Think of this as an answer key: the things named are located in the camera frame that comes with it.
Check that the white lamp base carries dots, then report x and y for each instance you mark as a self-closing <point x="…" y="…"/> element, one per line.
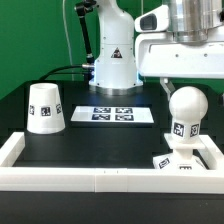
<point x="181" y="157"/>

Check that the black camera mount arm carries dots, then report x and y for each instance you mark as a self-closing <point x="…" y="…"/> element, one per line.
<point x="82" y="9"/>

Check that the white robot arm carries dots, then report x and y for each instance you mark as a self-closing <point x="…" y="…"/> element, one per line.
<point x="115" y="70"/>

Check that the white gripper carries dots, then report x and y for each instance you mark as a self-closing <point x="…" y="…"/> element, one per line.
<point x="180" y="41"/>

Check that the white lamp bulb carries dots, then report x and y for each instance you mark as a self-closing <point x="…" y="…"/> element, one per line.
<point x="188" y="105"/>

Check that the white U-shaped fence frame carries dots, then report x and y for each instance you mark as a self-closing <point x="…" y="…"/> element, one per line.
<point x="14" y="178"/>

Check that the white marker plate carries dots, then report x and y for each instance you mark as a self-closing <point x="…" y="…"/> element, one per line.
<point x="112" y="114"/>

